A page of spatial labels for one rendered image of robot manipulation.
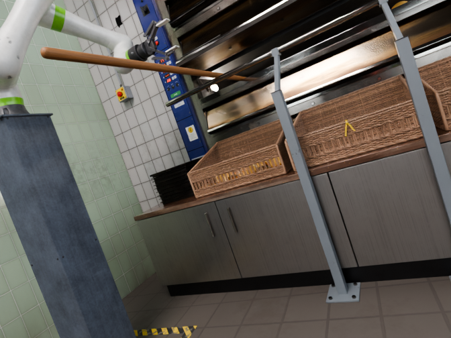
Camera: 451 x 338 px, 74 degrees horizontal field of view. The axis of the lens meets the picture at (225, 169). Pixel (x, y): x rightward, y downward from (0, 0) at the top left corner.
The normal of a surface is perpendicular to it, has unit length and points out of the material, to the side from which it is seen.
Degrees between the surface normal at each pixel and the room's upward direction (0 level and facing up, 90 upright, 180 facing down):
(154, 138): 90
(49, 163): 90
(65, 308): 90
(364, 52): 70
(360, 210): 90
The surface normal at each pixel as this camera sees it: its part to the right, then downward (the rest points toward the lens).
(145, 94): -0.44, 0.22
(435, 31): -0.52, -0.12
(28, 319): 0.84, -0.26
